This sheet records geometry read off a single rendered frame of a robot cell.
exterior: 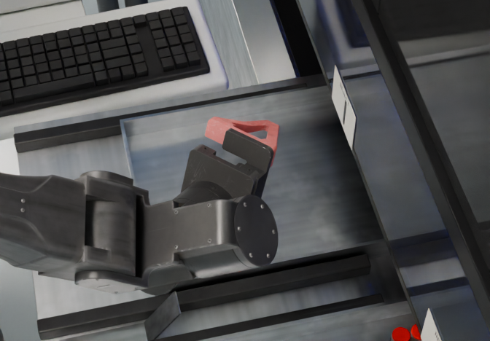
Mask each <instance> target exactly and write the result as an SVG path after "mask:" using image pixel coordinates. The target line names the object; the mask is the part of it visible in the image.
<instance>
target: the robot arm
mask: <svg viewBox="0 0 490 341"><path fill-rule="evenodd" d="M279 128H280V127H279V125H277V124H275V123H273V122H271V121H269V120H258V121H246V122H243V121H238V120H234V119H225V118H221V117H212V118H211V119H210V120H209V121H208V123H207V127H206V132H205V137H208V138H210V139H212V140H214V141H216V142H218V143H220V144H222V148H223V149H224V150H225V151H227V152H229V153H231V154H234V155H236V156H238V157H240V158H242V159H244V160H246V164H245V165H244V164H242V163H238V164H237V165H234V164H232V163H230V162H228V161H226V160H224V159H222V158H220V157H218V156H216V153H217V152H216V151H215V150H213V149H211V148H209V147H207V146H205V145H203V144H199V145H198V146H196V147H195V148H194V149H193V150H191V151H190V154H189V158H188V161H187V167H186V171H185V174H184V180H183V184H182V189H181V193H180V194H179V195H177V196H176V197H175V198H174V199H173V200H169V201H166V202H163V203H158V204H154V205H150V203H149V191H148V190H145V189H142V188H139V187H135V186H134V185H133V179H131V178H128V177H126V176H122V175H120V174H117V173H113V172H110V171H105V170H94V171H88V172H85V173H83V174H81V175H80V177H79V178H78V179H75V180H73V179H68V178H64V177H61V176H56V175H49V176H21V175H14V174H8V173H1V172H0V259H2V260H4V261H6V262H8V263H9V264H11V265H12V266H13V267H18V268H22V269H27V270H34V271H38V275H43V276H47V277H51V278H60V279H64V280H68V281H74V284H75V285H76V286H79V287H82V288H86V289H92V290H96V291H102V292H106V293H110V294H122V293H126V292H130V291H138V290H141V291H143V292H144V293H147V294H151V295H156V296H159V295H164V294H167V293H169V292H170V291H171V290H172V289H173V288H174V287H176V286H177V285H178V284H179V283H180V282H182V281H188V280H192V279H194V278H195V277H196V276H198V277H199V278H210V277H214V276H218V275H224V274H228V273H235V272H241V271H243V270H250V269H254V268H258V267H264V266H267V265H269V264H270V263H271V262H272V261H273V259H274V257H275V255H276V252H277V248H278V230H277V226H276V221H275V219H274V217H273V214H272V212H271V210H270V208H269V207H268V205H267V204H266V203H265V201H263V200H262V199H261V197H262V194H263V190H264V187H265V182H266V179H267V176H268V171H269V168H270V167H271V166H272V165H273V161H274V157H275V154H276V150H277V142H278V136H279ZM260 130H265V131H267V132H268V134H267V138H266V139H265V138H264V139H259V138H257V137H255V136H253V135H251V134H249V133H252V132H256V131H260Z"/></svg>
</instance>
